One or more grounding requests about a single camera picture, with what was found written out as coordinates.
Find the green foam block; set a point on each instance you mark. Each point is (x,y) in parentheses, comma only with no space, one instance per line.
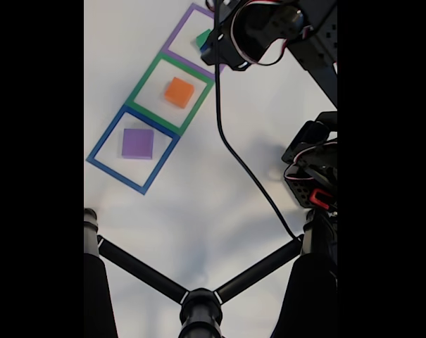
(203,37)

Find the orange foam block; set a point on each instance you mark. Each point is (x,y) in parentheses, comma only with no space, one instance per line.
(179,91)

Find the purple foam block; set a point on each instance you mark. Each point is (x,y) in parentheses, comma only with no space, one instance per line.
(137,143)

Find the red clamp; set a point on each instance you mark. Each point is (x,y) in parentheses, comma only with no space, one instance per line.
(316,197)

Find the purple square frame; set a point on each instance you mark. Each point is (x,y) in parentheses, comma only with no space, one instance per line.
(177,35)

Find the green square frame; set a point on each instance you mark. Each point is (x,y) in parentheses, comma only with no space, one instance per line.
(138,88)

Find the blue square frame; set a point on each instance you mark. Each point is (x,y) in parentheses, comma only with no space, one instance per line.
(160,165)

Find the black camera tripod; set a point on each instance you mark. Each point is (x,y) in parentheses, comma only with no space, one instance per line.
(200,310)

